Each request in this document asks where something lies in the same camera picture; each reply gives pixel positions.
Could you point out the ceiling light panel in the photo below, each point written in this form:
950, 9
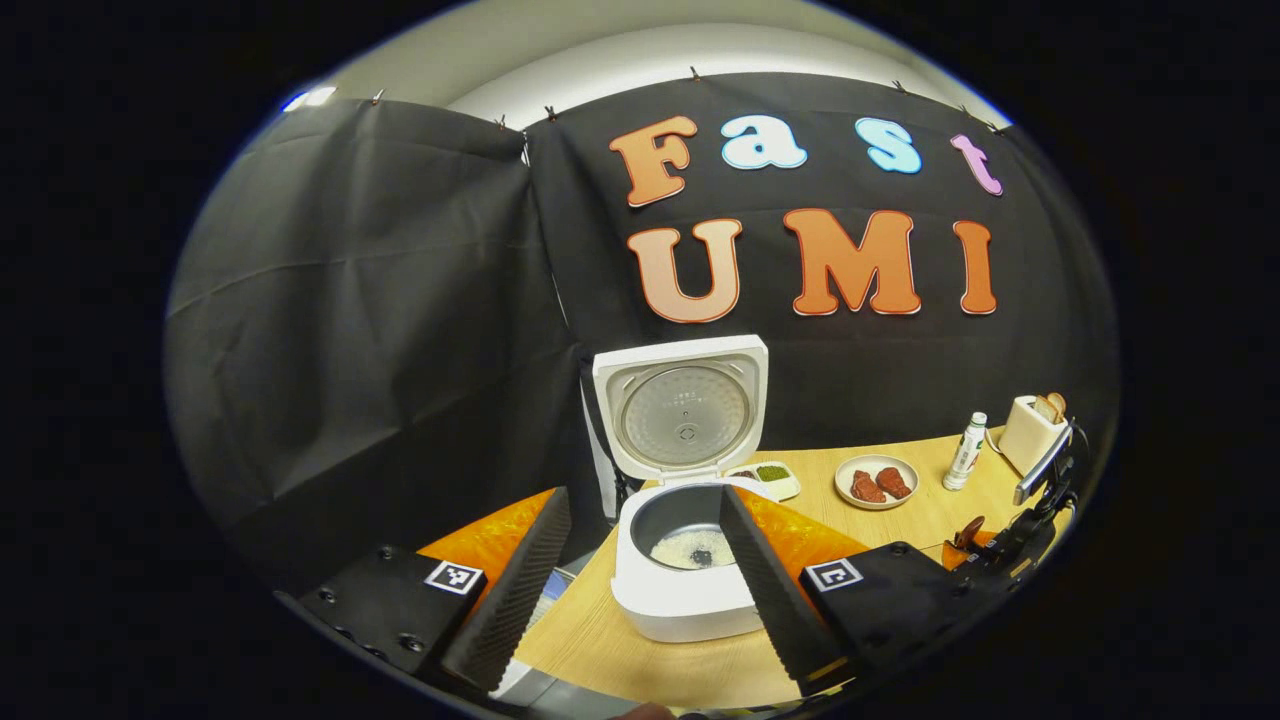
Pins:
308, 97

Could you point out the brown crust bread slice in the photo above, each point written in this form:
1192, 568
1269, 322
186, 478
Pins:
1058, 403

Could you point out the brown wooden spoon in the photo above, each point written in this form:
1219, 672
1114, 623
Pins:
968, 530

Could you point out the black backdrop cloth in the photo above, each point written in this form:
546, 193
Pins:
380, 300

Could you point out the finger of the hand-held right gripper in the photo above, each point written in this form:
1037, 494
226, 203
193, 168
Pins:
990, 545

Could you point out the white toaster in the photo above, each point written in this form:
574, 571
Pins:
1025, 440

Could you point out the heap of white rice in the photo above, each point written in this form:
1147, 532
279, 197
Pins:
672, 550

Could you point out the red meat piece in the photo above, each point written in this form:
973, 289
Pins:
893, 482
866, 487

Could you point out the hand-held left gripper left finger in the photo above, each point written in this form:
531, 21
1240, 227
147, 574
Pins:
520, 610

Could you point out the pale bread slice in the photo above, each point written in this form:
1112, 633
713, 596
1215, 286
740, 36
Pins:
1045, 408

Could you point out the white bottle with green label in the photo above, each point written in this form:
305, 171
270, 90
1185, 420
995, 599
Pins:
965, 455

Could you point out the white rice cooker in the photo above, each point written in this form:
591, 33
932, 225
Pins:
685, 415

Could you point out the white divided bean tray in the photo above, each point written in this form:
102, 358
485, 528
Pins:
770, 473

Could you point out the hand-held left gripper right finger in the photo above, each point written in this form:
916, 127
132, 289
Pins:
770, 610

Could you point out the white round plate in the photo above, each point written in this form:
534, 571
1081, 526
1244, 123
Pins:
878, 462

